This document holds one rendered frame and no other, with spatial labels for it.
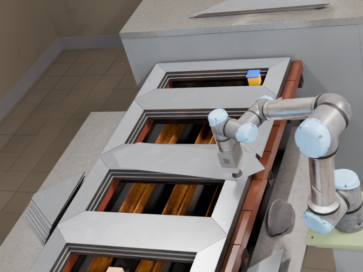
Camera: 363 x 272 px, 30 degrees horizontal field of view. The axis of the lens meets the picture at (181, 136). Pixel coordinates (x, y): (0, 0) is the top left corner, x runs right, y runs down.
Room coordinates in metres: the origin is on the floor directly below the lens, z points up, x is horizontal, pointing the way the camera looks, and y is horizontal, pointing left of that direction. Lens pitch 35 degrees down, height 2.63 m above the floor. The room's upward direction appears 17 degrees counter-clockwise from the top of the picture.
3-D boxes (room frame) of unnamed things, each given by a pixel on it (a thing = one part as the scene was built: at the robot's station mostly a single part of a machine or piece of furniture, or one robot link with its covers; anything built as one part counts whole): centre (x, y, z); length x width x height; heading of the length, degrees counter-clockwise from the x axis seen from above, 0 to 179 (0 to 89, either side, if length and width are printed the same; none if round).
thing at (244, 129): (2.03, -0.23, 1.16); 0.11 x 0.11 x 0.08; 37
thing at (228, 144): (2.11, -0.16, 1.08); 0.08 x 0.08 x 0.05
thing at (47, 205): (2.44, 0.67, 0.77); 0.45 x 0.20 x 0.04; 151
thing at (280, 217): (2.01, -0.29, 0.69); 0.20 x 0.10 x 0.03; 159
